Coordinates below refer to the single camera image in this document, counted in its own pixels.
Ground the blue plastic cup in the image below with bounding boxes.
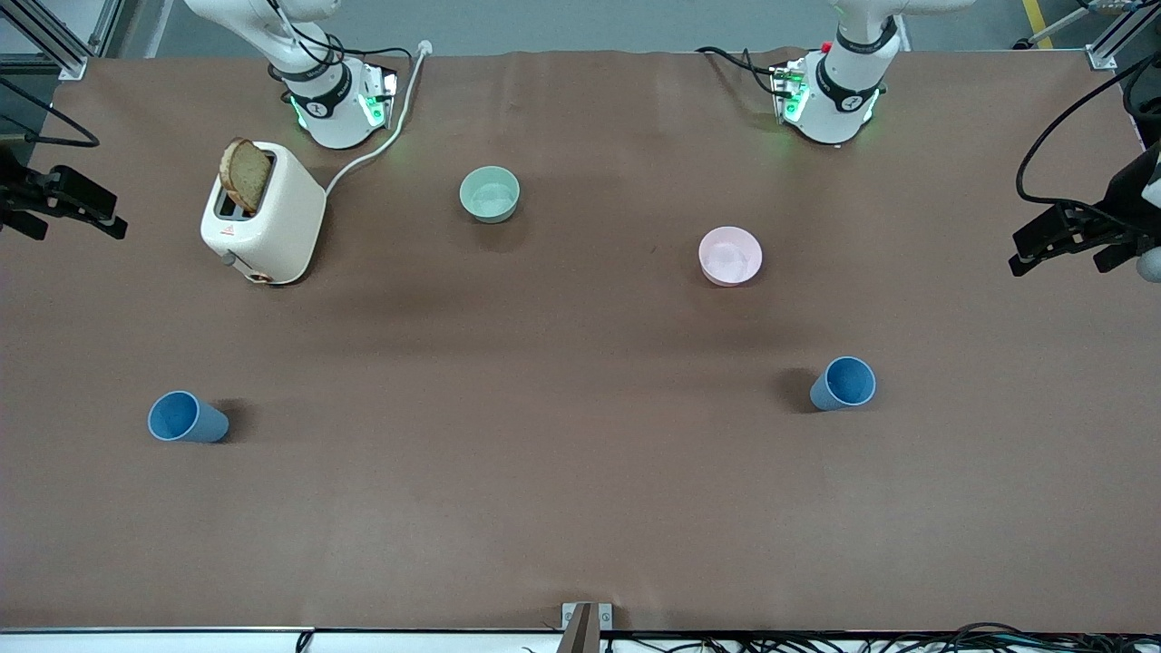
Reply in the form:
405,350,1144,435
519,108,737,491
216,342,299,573
148,390,230,444
809,356,877,413

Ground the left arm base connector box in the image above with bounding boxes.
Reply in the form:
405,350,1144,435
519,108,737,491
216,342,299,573
770,60,810,125

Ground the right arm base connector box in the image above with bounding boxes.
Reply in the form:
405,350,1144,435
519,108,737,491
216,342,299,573
356,69,399,129

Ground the brown bread slice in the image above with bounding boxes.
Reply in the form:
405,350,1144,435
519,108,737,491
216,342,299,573
220,137,273,216

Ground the cream white toaster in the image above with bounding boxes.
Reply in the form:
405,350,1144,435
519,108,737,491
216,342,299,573
200,141,327,287

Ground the grey metal pole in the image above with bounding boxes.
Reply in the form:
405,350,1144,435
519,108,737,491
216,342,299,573
1011,0,1117,51

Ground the pink bowl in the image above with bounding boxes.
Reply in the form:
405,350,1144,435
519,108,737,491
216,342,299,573
698,226,764,288

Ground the mint green bowl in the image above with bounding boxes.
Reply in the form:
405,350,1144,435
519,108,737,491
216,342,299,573
458,165,522,224

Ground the brown table cover sheet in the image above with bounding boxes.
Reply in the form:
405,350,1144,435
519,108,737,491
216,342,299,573
0,47,1161,634

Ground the aluminium frame profile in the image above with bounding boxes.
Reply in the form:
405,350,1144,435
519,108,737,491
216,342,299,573
1083,0,1161,73
0,0,124,82

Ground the white toaster power cable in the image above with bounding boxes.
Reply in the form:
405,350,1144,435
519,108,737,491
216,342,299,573
324,40,434,197

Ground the black arm base cable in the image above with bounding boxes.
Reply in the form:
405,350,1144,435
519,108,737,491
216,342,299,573
696,44,783,97
341,44,415,66

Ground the black cable tangle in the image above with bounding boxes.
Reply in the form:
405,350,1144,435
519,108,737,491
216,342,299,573
600,620,1161,653

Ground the grey metal mounting bracket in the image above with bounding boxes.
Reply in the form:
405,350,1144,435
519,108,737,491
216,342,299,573
560,602,614,632

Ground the dark camera mount post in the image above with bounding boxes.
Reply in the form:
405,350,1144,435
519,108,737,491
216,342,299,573
556,603,601,653

